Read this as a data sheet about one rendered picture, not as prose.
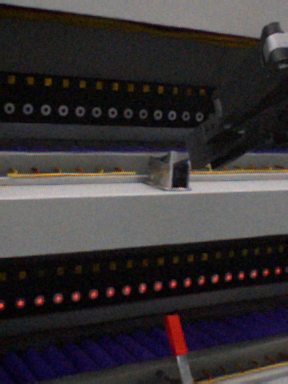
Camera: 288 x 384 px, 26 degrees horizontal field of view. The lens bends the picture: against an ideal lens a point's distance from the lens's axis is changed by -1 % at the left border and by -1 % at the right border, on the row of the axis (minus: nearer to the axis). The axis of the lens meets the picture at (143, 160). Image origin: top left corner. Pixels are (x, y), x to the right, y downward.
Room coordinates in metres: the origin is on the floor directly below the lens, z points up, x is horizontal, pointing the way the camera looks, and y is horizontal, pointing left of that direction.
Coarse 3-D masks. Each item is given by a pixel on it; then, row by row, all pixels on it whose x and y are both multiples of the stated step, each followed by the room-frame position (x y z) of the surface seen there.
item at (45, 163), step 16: (0, 160) 0.51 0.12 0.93; (16, 160) 0.51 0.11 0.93; (32, 160) 0.52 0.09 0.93; (48, 160) 0.53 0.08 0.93; (64, 160) 0.54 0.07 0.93; (80, 160) 0.55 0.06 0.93; (96, 160) 0.56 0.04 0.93; (112, 160) 0.56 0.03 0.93; (128, 160) 0.57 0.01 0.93; (144, 160) 0.58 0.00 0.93; (240, 160) 0.65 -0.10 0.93; (256, 160) 0.66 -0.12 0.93; (272, 160) 0.67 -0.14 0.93; (0, 176) 0.51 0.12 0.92; (16, 176) 0.50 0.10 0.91; (32, 176) 0.51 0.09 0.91
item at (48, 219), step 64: (0, 128) 0.62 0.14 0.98; (64, 128) 0.66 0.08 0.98; (128, 128) 0.70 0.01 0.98; (192, 128) 0.75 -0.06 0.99; (0, 192) 0.47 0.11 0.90; (64, 192) 0.49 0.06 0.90; (128, 192) 0.51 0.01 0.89; (192, 192) 0.54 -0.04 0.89; (256, 192) 0.57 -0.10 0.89; (0, 256) 0.46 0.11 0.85
